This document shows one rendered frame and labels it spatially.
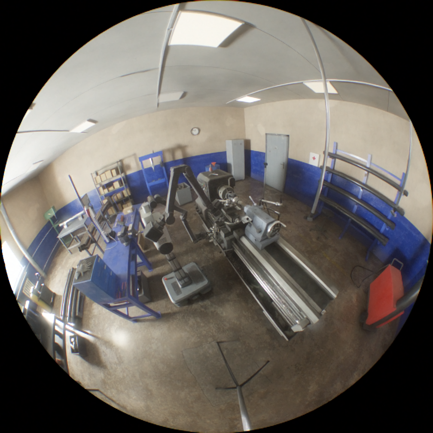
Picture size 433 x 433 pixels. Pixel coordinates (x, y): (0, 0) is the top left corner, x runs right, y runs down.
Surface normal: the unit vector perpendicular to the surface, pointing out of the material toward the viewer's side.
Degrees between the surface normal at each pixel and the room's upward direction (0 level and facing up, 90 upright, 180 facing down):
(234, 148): 90
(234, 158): 90
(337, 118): 90
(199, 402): 0
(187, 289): 0
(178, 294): 0
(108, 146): 90
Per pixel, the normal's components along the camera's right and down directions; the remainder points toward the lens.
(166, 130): 0.42, 0.49
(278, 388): -0.09, -0.82
